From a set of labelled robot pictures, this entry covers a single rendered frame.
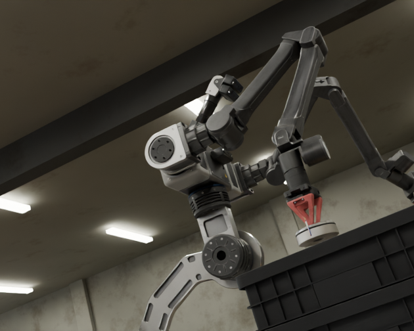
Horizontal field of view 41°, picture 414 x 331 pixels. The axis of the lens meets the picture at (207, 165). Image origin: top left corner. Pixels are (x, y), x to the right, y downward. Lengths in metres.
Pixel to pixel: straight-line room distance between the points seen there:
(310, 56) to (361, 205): 7.66
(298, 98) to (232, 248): 0.53
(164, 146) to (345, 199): 7.74
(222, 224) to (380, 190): 7.50
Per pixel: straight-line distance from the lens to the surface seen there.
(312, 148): 1.44
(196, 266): 1.97
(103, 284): 10.86
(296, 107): 1.57
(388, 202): 9.24
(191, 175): 1.76
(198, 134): 1.67
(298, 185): 1.43
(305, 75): 1.65
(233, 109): 1.64
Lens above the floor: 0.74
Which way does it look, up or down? 22 degrees up
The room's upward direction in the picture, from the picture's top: 18 degrees counter-clockwise
